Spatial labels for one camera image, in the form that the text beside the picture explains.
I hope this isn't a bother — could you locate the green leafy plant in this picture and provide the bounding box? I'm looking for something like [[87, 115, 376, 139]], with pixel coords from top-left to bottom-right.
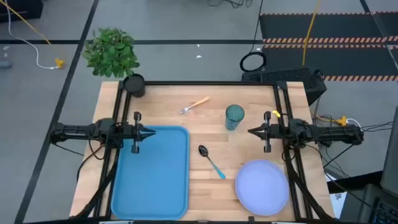
[[81, 27, 141, 78]]

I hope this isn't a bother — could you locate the spoon with teal handle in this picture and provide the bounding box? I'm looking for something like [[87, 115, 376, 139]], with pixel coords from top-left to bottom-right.
[[198, 144, 227, 180]]

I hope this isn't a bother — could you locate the black metal table frame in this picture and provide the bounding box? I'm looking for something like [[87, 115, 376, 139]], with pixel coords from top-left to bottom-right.
[[70, 80, 335, 224]]

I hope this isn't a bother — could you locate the black hazard-striped floor mat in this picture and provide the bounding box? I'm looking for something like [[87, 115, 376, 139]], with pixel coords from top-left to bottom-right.
[[259, 11, 398, 82]]

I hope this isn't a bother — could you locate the yellow floor cable with plug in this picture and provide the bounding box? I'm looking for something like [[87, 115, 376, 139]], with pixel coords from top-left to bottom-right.
[[0, 0, 66, 70]]

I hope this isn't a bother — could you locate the black desk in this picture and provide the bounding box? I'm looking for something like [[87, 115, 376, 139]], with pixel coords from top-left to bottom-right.
[[326, 170, 398, 224]]

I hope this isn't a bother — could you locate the black plant pot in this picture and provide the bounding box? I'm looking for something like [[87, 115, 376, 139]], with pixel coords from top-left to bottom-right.
[[123, 73, 147, 98]]

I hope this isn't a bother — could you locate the black cable heap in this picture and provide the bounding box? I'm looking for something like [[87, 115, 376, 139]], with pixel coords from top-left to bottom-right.
[[206, 0, 252, 9]]

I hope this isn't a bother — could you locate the white floor cable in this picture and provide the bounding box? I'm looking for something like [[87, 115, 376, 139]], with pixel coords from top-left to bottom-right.
[[4, 0, 58, 70]]

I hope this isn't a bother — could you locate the black keyboard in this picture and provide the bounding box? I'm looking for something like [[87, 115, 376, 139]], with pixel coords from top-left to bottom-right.
[[371, 198, 398, 224]]

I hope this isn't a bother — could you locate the blue plastic tray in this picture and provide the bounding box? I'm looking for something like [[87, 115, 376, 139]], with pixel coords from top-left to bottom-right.
[[110, 124, 191, 221]]

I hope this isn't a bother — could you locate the black hanging cable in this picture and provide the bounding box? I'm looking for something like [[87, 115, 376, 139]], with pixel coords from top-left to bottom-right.
[[239, 0, 267, 73]]

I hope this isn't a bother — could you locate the thick yellow hanging cable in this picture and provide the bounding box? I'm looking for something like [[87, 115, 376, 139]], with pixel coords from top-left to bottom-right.
[[302, 0, 321, 67]]

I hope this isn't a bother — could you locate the lavender round plate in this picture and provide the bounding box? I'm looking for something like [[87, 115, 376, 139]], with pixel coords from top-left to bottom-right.
[[234, 159, 290, 217]]

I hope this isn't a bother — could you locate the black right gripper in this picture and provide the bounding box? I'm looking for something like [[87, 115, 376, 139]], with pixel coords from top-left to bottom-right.
[[248, 111, 284, 154]]

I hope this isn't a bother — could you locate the white printed sheet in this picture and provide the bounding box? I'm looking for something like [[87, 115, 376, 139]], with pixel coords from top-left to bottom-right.
[[329, 191, 346, 218]]

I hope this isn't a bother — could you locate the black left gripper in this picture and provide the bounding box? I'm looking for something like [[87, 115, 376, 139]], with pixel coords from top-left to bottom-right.
[[119, 111, 157, 154]]

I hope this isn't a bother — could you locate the fork with wooden handle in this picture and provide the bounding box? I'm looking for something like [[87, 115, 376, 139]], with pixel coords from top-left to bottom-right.
[[178, 96, 211, 115]]

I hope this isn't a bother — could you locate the black equipment case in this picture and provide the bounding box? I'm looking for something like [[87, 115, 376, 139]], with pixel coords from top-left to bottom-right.
[[0, 0, 43, 22]]

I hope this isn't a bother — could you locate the teal faceted plastic cup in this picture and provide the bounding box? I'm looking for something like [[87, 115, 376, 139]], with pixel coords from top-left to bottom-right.
[[224, 104, 246, 131]]

